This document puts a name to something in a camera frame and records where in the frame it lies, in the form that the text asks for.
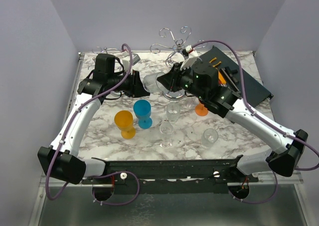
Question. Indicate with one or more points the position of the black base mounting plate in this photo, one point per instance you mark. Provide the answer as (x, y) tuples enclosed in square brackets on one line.
[(170, 177)]

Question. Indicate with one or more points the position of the yellow handled pliers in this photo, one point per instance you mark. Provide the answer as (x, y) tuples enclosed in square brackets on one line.
[(214, 62)]

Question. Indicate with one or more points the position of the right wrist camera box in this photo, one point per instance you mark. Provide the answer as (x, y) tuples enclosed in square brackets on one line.
[(192, 58)]

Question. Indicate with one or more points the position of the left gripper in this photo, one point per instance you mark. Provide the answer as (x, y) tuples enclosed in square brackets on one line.
[(135, 88)]

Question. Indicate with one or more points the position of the yellow utility knife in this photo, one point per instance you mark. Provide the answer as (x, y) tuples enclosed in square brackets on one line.
[(221, 78)]

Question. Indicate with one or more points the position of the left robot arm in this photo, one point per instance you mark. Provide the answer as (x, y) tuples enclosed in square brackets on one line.
[(60, 160)]

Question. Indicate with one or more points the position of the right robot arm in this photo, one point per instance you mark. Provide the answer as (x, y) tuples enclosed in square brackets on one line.
[(286, 145)]

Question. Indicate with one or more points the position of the tall chrome glass rack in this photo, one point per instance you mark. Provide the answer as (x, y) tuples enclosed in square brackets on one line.
[(177, 48)]

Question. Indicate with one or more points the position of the black metal tool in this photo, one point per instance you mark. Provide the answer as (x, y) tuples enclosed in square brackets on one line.
[(231, 71)]

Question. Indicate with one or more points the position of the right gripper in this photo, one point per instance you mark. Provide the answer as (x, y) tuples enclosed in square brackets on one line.
[(170, 79)]

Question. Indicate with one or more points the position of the orange plastic goblet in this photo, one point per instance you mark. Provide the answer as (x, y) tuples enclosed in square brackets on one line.
[(200, 109)]

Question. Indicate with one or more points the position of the yellow plastic goblet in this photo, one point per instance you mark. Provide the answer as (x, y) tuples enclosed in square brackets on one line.
[(125, 122)]

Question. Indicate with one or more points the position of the dark flat equipment box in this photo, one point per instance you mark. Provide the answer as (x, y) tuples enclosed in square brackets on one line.
[(257, 95)]

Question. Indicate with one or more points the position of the tall clear flute glass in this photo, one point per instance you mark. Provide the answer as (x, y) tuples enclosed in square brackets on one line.
[(190, 103)]

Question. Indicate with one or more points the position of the blue plastic goblet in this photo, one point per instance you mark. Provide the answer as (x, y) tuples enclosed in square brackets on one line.
[(142, 110)]

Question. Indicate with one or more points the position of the clear wine glass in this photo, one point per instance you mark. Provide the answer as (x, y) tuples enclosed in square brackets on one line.
[(209, 138), (173, 112), (166, 132), (151, 84)]

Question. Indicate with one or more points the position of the clear wine glass front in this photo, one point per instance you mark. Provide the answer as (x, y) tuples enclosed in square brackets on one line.
[(166, 132)]

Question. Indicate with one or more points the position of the small chrome glass rack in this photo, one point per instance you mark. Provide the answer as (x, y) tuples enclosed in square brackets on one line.
[(107, 74)]

